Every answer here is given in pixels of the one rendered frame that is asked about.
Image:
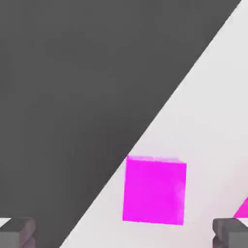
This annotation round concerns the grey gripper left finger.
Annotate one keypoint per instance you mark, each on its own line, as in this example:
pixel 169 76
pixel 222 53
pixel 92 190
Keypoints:
pixel 15 235

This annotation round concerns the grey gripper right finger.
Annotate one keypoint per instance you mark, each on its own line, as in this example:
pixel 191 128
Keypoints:
pixel 230 235

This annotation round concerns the small magenta cube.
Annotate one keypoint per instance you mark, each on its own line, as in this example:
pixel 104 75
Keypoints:
pixel 243 210
pixel 154 191

